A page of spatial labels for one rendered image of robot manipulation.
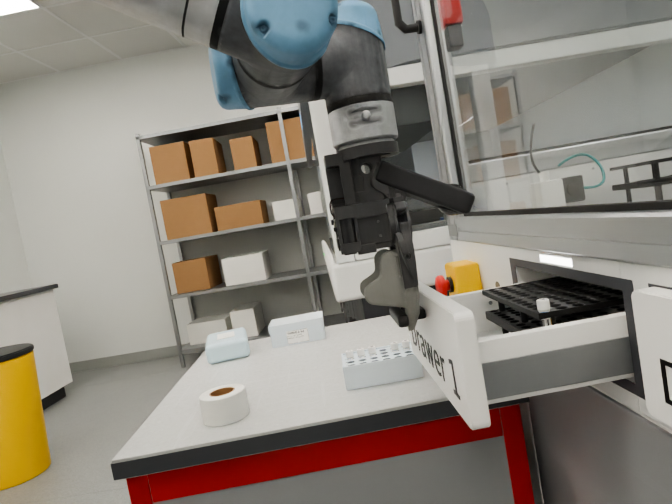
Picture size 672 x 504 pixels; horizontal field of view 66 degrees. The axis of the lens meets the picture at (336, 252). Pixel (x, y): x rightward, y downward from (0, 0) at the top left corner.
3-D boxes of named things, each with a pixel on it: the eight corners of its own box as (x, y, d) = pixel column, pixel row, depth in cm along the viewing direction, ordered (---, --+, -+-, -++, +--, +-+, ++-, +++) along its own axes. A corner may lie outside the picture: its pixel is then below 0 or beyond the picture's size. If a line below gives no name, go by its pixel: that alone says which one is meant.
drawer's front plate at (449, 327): (473, 433, 47) (454, 314, 46) (412, 352, 75) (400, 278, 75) (492, 429, 47) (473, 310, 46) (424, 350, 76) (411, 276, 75)
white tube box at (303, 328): (271, 348, 119) (267, 326, 118) (275, 340, 127) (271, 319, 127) (326, 338, 119) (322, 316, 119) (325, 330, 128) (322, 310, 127)
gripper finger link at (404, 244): (398, 289, 59) (385, 215, 60) (413, 286, 59) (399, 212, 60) (404, 289, 55) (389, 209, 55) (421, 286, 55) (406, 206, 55)
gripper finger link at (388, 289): (370, 337, 59) (356, 257, 59) (421, 328, 59) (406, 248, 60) (373, 340, 56) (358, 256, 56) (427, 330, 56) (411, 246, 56)
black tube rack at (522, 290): (547, 375, 52) (538, 313, 52) (489, 336, 70) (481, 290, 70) (757, 335, 53) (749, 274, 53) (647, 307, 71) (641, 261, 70)
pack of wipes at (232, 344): (251, 356, 115) (247, 336, 115) (207, 366, 113) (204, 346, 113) (248, 342, 130) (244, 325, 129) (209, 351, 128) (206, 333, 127)
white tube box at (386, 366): (346, 390, 81) (342, 367, 81) (344, 374, 90) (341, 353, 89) (424, 377, 81) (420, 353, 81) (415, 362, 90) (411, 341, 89)
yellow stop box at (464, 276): (457, 307, 91) (450, 267, 90) (446, 301, 98) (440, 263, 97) (485, 302, 91) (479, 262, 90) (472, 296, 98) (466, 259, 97)
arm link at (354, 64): (297, 28, 61) (365, 23, 63) (314, 121, 61) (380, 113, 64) (311, -3, 53) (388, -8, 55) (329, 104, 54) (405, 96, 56)
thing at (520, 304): (539, 319, 52) (538, 313, 52) (482, 294, 70) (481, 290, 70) (557, 316, 52) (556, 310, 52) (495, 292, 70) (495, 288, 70)
